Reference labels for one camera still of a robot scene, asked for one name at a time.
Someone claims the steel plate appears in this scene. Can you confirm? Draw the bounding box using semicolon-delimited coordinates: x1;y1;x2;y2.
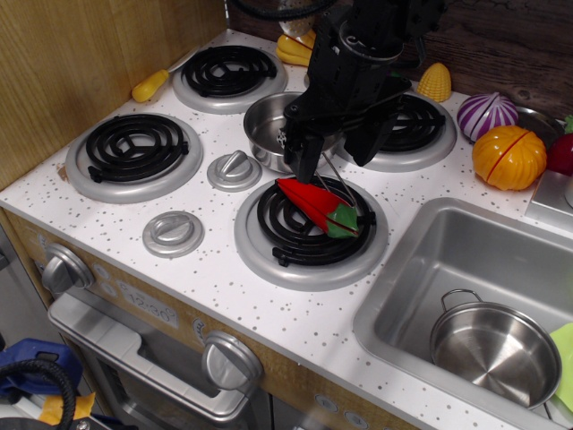
517;106;565;150

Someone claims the orange toy pumpkin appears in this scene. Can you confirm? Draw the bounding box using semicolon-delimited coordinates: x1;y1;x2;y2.
472;125;547;191

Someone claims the silver stovetop knob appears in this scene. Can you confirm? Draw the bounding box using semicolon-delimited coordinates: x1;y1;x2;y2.
142;211;205;259
207;150;262;193

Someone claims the silver oven knob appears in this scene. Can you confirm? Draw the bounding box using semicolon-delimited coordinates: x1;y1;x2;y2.
41;243;95;294
201;331;264;395

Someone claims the purple toy onion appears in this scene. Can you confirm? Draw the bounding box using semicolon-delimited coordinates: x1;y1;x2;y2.
457;92;518;142

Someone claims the small steel pan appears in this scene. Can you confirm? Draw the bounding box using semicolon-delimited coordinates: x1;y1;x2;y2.
243;90;341;175

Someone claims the steel pot with handle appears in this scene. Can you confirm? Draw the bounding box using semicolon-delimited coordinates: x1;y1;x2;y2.
430;288;562;409

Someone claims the red toy chili pepper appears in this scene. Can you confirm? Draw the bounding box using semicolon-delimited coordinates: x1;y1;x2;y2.
276;178;359;238

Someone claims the yellow toy bell pepper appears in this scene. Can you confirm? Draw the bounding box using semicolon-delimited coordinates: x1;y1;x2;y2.
276;30;316;67

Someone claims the yellow toy corn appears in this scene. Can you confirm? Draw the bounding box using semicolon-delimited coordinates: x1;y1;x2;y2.
416;63;452;103

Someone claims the silver oven door handle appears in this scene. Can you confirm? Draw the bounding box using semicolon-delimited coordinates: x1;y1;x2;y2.
48;293;273;429

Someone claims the lower silver stovetop knob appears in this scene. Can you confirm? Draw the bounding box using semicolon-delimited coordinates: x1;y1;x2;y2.
142;211;205;259

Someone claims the yellow handled toy knife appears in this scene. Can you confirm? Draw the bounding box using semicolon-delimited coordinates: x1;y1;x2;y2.
131;47;199;103

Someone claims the front left black burner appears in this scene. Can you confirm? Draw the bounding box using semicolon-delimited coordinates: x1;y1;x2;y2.
65;114;203;204

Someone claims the blue clamp tool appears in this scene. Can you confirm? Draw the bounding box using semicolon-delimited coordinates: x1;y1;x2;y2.
1;338;83;397

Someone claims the red toy fruit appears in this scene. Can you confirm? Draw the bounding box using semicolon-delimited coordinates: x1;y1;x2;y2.
546;115;573;176

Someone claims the green cloth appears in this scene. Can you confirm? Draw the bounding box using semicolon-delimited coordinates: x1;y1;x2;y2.
551;322;573;411

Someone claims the left silver oven knob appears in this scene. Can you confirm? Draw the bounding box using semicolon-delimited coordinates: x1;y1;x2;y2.
41;243;95;294

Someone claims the upper silver stovetop knob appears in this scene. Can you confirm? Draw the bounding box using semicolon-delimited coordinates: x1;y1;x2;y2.
207;150;262;193

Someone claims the back left black burner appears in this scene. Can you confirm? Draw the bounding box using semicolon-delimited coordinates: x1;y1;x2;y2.
172;45;287;115

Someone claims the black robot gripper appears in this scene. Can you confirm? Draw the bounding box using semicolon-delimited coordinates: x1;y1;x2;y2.
283;5;412;184

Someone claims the black cable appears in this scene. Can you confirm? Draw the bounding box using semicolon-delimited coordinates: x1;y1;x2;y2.
0;358;78;430

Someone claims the steel slotted spoon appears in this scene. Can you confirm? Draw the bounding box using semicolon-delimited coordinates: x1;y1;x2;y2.
278;0;320;38

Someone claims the silver toy sink basin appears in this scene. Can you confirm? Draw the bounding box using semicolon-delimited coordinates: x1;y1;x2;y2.
354;198;572;429

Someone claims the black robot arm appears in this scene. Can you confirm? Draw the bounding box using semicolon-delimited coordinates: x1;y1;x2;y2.
281;1;447;184

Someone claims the right silver oven knob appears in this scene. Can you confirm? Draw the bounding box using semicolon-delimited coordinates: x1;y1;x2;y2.
201;331;264;395

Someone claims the front right black burner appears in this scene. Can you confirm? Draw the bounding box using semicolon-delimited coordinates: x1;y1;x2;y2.
234;176;389;291

